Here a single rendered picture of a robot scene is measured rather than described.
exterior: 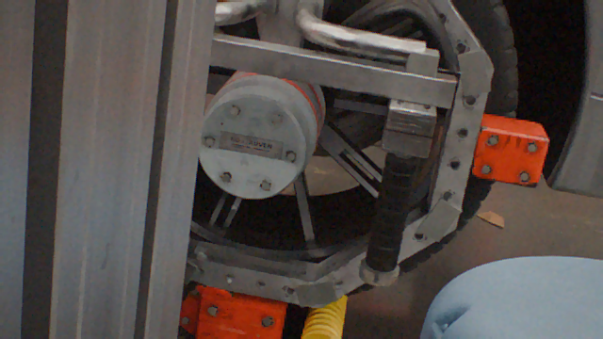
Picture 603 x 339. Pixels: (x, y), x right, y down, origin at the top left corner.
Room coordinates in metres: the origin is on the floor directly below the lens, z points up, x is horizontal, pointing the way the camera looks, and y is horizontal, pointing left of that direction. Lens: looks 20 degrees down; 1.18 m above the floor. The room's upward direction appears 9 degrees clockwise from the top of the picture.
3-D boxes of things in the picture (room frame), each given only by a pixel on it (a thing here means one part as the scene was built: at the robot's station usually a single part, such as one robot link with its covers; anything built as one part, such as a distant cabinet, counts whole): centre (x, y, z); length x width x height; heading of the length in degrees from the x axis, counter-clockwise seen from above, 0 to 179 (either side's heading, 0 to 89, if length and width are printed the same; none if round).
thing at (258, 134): (1.03, 0.05, 0.85); 0.21 x 0.14 x 0.14; 176
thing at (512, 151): (1.09, -0.27, 0.85); 0.09 x 0.08 x 0.07; 86
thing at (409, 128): (0.89, -0.11, 0.93); 0.09 x 0.05 x 0.05; 176
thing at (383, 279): (0.86, -0.10, 0.83); 0.04 x 0.04 x 0.16
